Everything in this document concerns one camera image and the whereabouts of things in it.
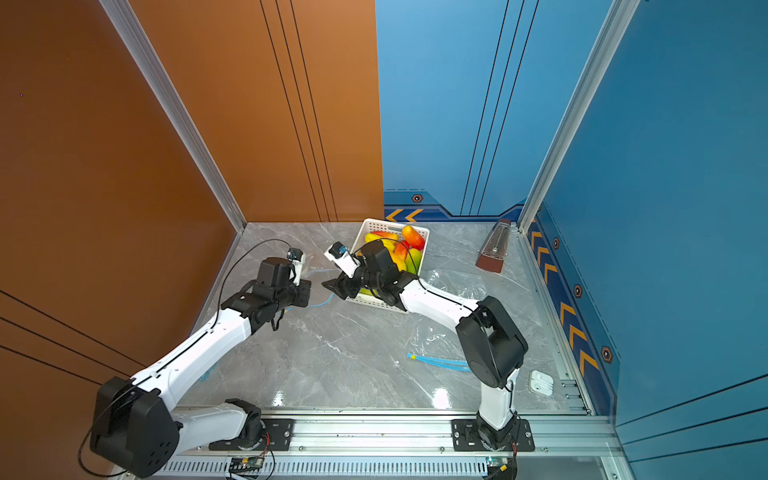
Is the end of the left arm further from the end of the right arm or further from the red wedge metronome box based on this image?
the red wedge metronome box

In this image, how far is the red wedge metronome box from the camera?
3.20ft

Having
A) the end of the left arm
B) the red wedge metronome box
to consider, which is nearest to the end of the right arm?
the end of the left arm
